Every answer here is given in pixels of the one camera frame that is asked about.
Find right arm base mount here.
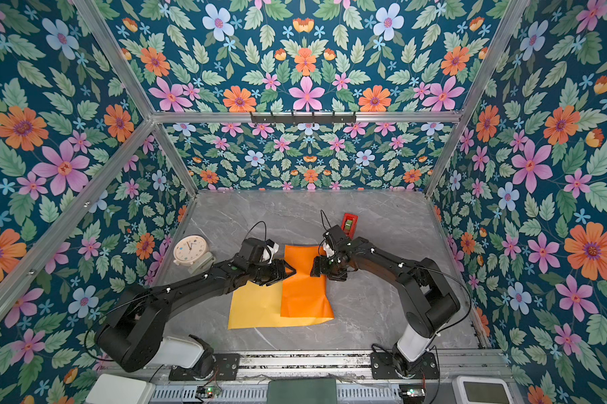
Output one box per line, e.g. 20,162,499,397
370,348,441,380

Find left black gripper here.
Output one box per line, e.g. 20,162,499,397
245,259,298,286

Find green centre box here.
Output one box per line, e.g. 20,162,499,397
266,378,338,404

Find white box bottom left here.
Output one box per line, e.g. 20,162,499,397
85,374,155,404

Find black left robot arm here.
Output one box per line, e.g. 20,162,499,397
95,237,297,375

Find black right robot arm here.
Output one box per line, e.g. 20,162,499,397
310,226,461,364

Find red tape dispenser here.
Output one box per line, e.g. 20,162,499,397
341,213,359,239

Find round white analog clock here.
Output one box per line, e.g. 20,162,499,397
173,235,211,269

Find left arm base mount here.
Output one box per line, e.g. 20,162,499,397
169,352,241,382

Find white device bottom right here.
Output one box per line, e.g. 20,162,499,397
452,375,524,404

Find yellow wrapping paper sheet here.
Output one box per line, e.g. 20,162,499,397
228,244,335,330

